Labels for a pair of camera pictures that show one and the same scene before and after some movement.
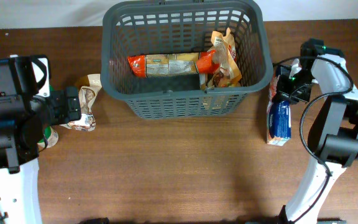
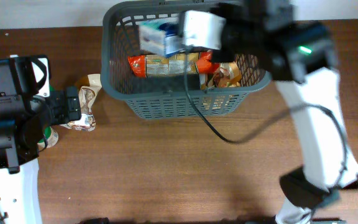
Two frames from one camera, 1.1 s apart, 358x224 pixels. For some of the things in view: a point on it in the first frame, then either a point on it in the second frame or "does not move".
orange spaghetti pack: x=174 y=63 does not move
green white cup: x=50 y=140 does not move
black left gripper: x=59 y=104 does not move
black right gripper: x=283 y=91 -> x=232 y=22
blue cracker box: x=279 y=129 -> x=161 y=36
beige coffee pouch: x=228 y=73 does not move
